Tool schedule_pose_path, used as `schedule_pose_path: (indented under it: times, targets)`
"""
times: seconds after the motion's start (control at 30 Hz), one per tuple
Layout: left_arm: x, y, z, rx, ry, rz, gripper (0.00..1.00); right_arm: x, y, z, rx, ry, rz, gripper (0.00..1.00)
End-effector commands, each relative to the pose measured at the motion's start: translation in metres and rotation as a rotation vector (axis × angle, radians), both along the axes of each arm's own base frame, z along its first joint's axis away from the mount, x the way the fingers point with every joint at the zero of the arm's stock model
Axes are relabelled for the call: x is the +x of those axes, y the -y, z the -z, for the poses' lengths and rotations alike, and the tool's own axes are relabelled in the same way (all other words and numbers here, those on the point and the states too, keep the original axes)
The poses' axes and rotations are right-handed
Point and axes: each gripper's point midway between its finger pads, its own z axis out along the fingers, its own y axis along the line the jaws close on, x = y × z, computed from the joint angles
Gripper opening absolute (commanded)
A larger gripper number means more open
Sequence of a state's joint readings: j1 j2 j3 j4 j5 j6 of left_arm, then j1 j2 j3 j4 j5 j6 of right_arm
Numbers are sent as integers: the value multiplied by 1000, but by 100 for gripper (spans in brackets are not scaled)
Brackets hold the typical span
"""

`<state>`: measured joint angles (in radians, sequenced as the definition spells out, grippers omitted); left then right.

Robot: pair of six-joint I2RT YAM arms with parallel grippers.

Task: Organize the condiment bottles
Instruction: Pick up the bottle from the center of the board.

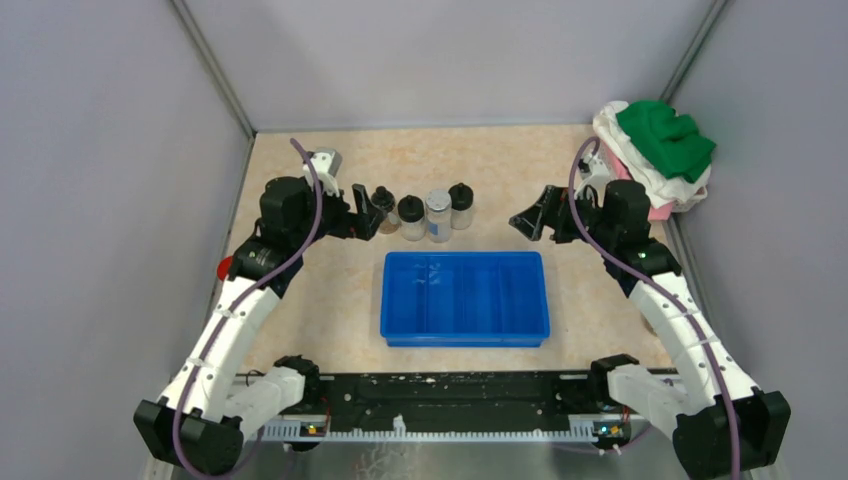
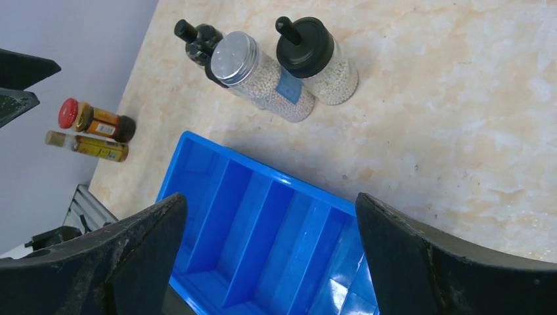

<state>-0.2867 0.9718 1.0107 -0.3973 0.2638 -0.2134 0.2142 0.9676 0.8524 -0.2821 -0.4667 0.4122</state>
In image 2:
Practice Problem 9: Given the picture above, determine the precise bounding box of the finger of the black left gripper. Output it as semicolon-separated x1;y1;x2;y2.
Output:
1;49;61;127

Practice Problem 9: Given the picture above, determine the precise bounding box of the blue plastic divided bin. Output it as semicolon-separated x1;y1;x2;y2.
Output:
158;131;380;314

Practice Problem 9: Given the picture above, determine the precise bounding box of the yellow label oil bottle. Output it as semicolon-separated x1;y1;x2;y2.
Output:
45;131;129;162

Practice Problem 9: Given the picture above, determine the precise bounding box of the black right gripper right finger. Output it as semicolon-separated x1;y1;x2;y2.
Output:
355;193;556;314

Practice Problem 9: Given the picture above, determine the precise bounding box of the silver cap white bead jar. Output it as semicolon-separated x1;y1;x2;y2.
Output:
211;31;315;123

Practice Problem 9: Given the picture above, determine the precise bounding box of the black pourer cap grain jar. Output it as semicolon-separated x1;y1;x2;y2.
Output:
275;16;359;106

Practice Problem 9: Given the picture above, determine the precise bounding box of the aluminium frame rail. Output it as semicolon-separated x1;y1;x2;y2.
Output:
62;184;118;234

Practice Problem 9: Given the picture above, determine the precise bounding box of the red cap brown sauce bottle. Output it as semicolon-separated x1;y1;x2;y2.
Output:
58;98;136;143

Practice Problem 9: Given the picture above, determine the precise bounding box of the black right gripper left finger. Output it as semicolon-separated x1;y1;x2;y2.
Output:
1;193;188;314

